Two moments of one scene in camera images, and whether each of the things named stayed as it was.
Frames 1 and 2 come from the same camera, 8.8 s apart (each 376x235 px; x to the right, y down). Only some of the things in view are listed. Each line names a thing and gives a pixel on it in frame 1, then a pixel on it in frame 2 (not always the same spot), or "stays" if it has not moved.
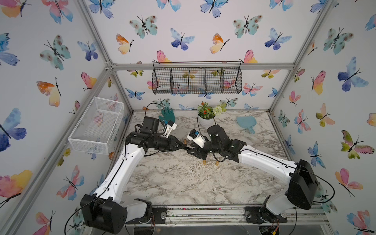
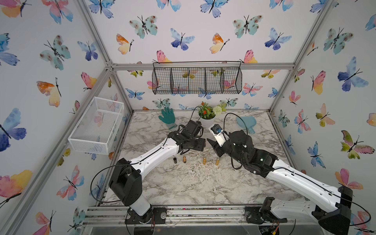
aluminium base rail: (228, 216) stays
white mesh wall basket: (96, 128) stays
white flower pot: (206, 123) stays
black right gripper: (199, 152) -> (217, 147)
